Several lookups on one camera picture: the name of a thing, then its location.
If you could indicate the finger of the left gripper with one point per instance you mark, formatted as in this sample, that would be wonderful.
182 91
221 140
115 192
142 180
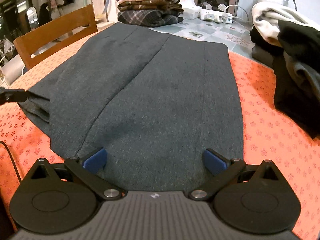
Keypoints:
12 95

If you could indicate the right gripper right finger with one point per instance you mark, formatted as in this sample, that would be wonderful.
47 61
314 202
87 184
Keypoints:
223 170

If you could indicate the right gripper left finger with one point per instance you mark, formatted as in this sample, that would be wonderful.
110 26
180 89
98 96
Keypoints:
86 169

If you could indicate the dark grey trousers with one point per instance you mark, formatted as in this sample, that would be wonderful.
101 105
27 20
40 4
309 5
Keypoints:
153 101

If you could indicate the orange patterned table mat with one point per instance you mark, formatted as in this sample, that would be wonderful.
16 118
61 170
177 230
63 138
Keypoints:
268 134

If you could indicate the wooden chair left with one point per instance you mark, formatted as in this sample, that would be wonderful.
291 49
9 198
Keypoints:
29 43

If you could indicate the black garment right pile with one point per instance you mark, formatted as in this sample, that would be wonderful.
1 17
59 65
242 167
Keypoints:
297 76

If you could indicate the grey garment right pile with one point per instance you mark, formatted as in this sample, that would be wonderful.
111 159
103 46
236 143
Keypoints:
262 50

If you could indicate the checkered tablecloth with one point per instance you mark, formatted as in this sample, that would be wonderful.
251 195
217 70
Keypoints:
234 36

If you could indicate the white power strip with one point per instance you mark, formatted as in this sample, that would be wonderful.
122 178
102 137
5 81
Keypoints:
216 16

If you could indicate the cream white sweater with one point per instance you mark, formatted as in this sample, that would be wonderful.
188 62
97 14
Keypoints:
265 18

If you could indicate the white charger adapter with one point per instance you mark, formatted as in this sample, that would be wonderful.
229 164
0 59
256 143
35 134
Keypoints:
191 12

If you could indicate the grey plaid folded garment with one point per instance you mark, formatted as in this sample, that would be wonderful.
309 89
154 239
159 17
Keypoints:
149 18

